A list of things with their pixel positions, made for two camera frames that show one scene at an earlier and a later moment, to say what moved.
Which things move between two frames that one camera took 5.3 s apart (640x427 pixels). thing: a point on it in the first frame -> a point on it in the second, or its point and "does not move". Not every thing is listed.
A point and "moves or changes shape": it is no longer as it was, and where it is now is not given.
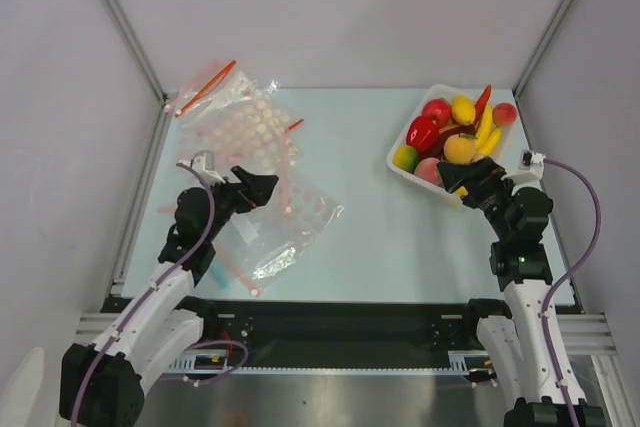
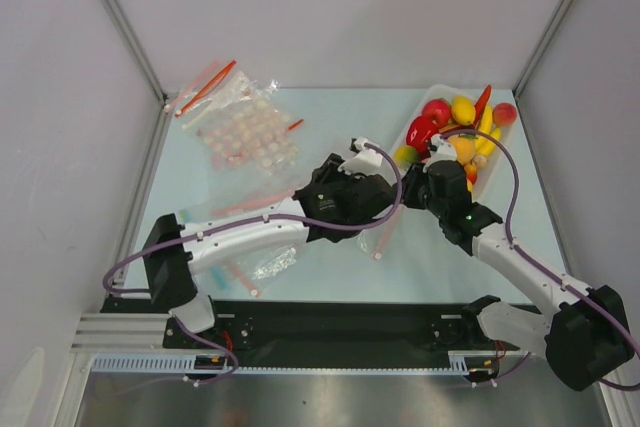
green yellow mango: x=405 y=157 does not move
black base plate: x=342 y=326 does not move
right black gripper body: x=473 y=182 -> x=413 y=187
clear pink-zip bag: x=268 y=234 moves or changes shape
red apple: x=439 y=110 does not move
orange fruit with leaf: x=460 y=148 does not move
